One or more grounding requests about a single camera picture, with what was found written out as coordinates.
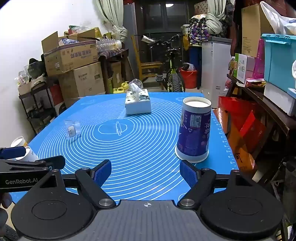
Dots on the open printed cardboard box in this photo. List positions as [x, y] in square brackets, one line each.
[69, 58]

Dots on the yellow plastic jug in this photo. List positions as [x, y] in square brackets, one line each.
[120, 88]

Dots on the black metal shelf rack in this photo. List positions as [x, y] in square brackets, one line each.
[40, 111]

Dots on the white tissue box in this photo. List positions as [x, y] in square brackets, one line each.
[138, 106]

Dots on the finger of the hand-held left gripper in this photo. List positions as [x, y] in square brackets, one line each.
[13, 153]
[55, 162]

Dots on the wooden chair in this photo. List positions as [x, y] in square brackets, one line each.
[148, 67]

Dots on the white storage box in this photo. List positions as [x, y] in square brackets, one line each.
[279, 99]

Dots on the blue silicone baking mat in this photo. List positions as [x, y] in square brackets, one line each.
[138, 143]

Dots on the white plastic bag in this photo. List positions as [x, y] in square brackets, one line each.
[279, 20]

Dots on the pink patterned box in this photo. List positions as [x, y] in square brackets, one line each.
[259, 60]

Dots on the purple paper cup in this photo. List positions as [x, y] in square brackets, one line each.
[194, 139]

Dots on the pale green curtain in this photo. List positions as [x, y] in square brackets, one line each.
[111, 16]

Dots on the white green printed box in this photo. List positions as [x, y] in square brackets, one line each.
[242, 67]

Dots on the red paper gift bag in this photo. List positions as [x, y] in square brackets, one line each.
[245, 125]

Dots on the teal plastic storage bin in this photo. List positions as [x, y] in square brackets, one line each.
[277, 60]

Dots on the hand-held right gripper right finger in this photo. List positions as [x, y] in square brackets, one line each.
[187, 172]

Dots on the person's left hand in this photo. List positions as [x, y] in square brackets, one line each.
[4, 200]

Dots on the pack of clear plastic bottles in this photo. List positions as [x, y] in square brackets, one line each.
[108, 44]

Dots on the black green bicycle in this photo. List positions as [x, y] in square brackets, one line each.
[174, 78]

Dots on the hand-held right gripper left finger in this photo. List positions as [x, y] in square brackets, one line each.
[103, 173]

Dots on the white grey-topped cabinet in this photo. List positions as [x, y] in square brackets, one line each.
[214, 69]

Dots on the white paper cup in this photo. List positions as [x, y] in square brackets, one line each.
[19, 141]
[30, 154]

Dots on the red plastic bucket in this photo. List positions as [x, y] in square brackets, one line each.
[189, 78]

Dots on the dark wooden desk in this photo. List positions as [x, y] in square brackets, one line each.
[113, 67]

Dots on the dark wooden side table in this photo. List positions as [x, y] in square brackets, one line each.
[266, 109]

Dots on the floral cloth bundle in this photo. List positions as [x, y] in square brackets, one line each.
[200, 30]

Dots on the large brown cardboard box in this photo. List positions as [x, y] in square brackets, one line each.
[81, 83]

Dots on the orange paper gift bag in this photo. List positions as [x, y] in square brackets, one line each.
[242, 157]

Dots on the tall flat cardboard box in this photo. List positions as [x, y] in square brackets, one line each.
[254, 30]

